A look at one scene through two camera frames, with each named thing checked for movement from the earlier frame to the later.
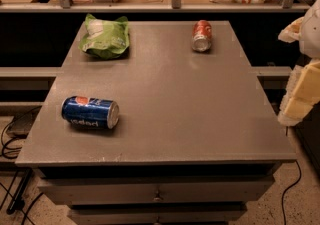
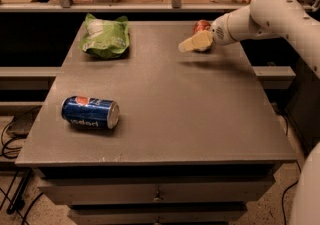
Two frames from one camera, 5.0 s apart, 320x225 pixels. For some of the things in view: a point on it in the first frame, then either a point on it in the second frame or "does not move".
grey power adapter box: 21,125 does not move
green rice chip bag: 105,39 does not move
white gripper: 311,34 → 219,31
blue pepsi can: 89,111 does not move
